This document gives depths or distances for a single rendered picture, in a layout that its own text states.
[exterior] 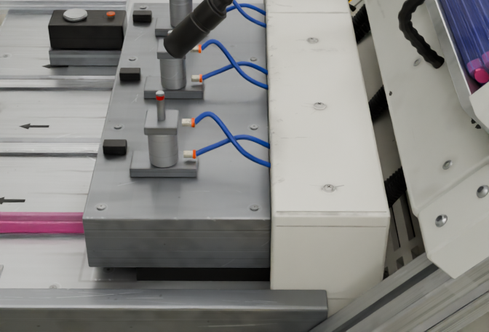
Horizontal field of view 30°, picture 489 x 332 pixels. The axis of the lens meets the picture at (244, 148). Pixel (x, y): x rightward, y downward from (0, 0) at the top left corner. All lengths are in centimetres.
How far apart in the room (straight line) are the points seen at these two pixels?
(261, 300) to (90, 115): 30
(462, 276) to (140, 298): 23
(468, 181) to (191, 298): 21
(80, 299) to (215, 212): 11
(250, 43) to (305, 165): 22
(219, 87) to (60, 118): 17
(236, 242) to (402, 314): 13
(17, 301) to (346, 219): 24
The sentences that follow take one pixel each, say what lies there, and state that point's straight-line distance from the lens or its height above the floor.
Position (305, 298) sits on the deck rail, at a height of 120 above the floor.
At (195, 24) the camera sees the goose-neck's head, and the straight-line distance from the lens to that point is 58.
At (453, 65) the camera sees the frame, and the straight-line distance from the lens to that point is 61.
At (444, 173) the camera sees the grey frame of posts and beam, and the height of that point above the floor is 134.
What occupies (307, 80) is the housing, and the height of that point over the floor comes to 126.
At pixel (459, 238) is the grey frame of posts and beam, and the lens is 57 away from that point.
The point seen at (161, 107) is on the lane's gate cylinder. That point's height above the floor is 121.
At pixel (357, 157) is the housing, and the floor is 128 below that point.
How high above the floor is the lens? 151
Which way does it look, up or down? 25 degrees down
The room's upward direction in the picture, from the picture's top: 50 degrees clockwise
